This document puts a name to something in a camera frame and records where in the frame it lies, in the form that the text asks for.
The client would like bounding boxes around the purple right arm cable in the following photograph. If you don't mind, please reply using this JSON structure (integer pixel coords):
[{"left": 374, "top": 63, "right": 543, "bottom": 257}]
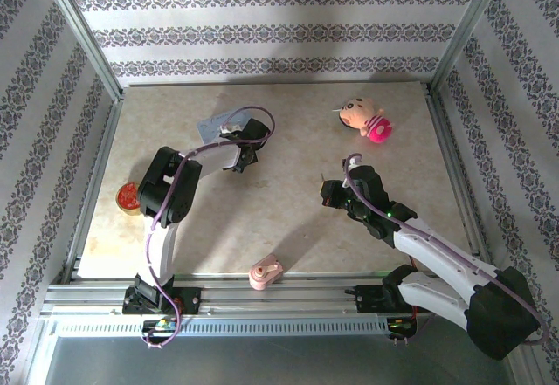
[{"left": 342, "top": 152, "right": 550, "bottom": 347}]

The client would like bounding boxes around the grey metal panel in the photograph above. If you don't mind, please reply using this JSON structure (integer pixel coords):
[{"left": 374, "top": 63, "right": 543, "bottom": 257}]
[{"left": 41, "top": 335, "right": 481, "bottom": 385}]

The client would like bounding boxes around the red round toy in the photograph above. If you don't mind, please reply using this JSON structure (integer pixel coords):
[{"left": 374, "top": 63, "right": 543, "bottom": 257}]
[{"left": 115, "top": 181, "right": 143, "bottom": 217}]

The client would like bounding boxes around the aluminium side rail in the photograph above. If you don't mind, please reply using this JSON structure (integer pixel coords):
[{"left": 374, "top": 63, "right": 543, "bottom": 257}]
[
  {"left": 64, "top": 96, "right": 124, "bottom": 282},
  {"left": 424, "top": 87, "right": 498, "bottom": 279}
]

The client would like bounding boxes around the aluminium front frame rail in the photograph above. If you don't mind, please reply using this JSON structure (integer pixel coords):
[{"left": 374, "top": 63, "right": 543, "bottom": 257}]
[{"left": 41, "top": 272, "right": 519, "bottom": 317}]

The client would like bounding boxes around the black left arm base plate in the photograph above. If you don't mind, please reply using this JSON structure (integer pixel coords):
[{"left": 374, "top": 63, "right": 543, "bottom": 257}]
[{"left": 123, "top": 287, "right": 203, "bottom": 315}]

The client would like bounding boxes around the blue patterned pouch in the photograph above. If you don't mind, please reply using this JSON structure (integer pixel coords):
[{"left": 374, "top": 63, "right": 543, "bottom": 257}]
[{"left": 196, "top": 107, "right": 254, "bottom": 146}]

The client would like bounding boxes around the pink plush doll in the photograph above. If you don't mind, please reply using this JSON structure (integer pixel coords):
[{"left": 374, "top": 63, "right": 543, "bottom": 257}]
[{"left": 332, "top": 98, "right": 397, "bottom": 144}]

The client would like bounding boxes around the aluminium frame post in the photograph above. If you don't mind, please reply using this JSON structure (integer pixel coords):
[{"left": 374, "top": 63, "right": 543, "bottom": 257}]
[
  {"left": 37, "top": 0, "right": 126, "bottom": 103},
  {"left": 429, "top": 0, "right": 513, "bottom": 94}
]

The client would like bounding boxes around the pink toy camera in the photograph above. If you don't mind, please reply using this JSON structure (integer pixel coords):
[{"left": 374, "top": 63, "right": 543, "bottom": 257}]
[{"left": 247, "top": 252, "right": 285, "bottom": 291}]

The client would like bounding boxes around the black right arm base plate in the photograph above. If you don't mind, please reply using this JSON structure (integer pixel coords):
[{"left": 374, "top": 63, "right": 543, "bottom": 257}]
[{"left": 355, "top": 283, "right": 436, "bottom": 314}]

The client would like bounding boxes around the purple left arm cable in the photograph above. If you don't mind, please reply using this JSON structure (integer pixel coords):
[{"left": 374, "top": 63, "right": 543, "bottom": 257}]
[{"left": 141, "top": 105, "right": 277, "bottom": 351}]

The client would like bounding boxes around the grey slotted cable duct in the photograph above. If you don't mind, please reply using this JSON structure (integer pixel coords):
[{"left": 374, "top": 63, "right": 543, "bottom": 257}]
[{"left": 47, "top": 317, "right": 420, "bottom": 338}]

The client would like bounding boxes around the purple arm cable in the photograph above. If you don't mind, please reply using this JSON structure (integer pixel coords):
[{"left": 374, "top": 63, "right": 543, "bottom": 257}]
[
  {"left": 141, "top": 105, "right": 277, "bottom": 351},
  {"left": 342, "top": 152, "right": 550, "bottom": 347}
]

